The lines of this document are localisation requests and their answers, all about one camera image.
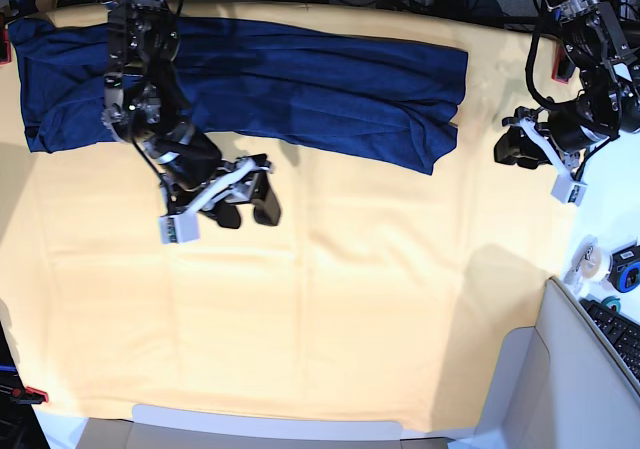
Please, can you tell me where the green tape roll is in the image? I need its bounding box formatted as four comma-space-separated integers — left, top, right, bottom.
601, 296, 621, 312

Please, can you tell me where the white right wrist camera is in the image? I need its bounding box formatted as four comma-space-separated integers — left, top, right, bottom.
158, 213, 200, 244

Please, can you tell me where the blue long-sleeve shirt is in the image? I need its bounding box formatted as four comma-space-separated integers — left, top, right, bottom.
8, 18, 468, 174

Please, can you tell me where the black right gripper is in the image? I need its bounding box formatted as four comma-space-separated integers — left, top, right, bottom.
149, 128, 281, 229

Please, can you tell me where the white tape dispenser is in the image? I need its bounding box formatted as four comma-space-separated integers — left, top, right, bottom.
562, 236, 613, 299

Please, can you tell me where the red black clamp right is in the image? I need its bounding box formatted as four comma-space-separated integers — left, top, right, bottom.
551, 44, 576, 84

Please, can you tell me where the red black clamp lower left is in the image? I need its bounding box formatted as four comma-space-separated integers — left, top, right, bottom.
9, 387, 49, 405

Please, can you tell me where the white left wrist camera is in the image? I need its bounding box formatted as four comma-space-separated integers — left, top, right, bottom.
551, 175, 587, 206

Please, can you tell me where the blue black tape measure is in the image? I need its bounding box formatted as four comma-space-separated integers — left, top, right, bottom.
608, 243, 639, 293

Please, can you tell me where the yellow table cloth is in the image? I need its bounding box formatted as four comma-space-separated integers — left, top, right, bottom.
1, 2, 574, 432

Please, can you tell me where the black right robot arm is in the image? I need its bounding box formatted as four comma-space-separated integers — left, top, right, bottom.
102, 0, 281, 244

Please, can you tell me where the black keyboard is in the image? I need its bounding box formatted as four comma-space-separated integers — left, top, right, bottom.
579, 299, 639, 395

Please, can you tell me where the red black clamp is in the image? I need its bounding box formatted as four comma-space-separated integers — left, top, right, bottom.
0, 40, 11, 65
551, 44, 576, 84
9, 387, 49, 405

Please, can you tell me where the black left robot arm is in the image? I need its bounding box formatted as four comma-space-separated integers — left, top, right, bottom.
494, 0, 639, 176

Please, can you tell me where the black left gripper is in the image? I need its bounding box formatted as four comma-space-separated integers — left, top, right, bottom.
493, 108, 605, 169

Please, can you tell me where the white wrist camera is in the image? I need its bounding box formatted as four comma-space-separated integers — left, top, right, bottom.
551, 175, 587, 206
158, 213, 200, 244

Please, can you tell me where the red black clamp upper left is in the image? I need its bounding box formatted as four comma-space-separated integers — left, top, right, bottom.
0, 40, 11, 65

